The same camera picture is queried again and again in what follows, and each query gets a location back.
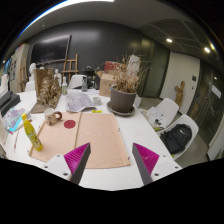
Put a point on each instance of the yellow small item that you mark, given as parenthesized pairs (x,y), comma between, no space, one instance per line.
(97,111)

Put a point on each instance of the tan cutting mat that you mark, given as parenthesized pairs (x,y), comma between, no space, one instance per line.
(56,139)
(102,133)

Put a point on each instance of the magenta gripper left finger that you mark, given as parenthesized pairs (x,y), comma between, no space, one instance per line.
(76,161)

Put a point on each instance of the grey pot saucer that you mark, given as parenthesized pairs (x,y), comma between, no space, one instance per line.
(123,114)

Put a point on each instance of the patterned ceramic mug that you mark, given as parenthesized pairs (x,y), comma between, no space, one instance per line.
(52,116)

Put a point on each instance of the wooden figure statue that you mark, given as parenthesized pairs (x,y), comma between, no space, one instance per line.
(179,93)

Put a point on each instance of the cardboard box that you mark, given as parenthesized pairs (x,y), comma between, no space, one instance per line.
(106,83)

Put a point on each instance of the small white cup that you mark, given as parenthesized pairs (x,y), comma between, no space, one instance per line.
(97,101)

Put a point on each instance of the open newspaper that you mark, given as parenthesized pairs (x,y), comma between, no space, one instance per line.
(77,101)

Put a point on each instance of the right tan cutting mat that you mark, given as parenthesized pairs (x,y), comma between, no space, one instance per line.
(102,133)

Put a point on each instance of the red pencil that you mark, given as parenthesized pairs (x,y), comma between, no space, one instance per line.
(15,143)

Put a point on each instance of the clear spray bottle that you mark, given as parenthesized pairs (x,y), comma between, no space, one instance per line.
(64,86)

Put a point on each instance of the black box stack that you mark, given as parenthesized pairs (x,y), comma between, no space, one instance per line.
(7,101)

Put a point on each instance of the white chair with papers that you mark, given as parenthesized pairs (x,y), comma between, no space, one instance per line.
(167,107)

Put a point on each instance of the black wall screen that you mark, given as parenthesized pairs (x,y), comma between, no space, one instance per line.
(50,50)

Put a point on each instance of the white chair with backpack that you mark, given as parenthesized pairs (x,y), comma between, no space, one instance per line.
(183,119)

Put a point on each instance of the yellow patterned bottle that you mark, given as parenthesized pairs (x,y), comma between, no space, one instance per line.
(31,134)

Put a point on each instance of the white chair far side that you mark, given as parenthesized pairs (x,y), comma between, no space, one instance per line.
(76,81)

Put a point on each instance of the papers on chair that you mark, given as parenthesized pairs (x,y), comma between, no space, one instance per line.
(156,118)

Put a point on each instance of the dried brown plant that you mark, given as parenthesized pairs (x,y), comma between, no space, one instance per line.
(129,74)

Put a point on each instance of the black backpack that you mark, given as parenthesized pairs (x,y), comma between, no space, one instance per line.
(177,138)

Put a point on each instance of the dark grey bottle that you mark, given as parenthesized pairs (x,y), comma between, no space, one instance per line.
(84,87)

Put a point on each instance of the red round coaster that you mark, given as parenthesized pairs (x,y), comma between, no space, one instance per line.
(69,124)

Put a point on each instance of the colourful book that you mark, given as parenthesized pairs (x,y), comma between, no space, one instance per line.
(12,119)

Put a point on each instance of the left tan cutting mat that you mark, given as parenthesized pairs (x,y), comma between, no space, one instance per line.
(56,139)

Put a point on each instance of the grey plant pot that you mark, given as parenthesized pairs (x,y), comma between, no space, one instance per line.
(121,101)

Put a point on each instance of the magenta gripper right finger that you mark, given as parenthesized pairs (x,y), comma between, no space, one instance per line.
(146,161)

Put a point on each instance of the wooden easel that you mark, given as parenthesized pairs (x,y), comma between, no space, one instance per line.
(70,67)

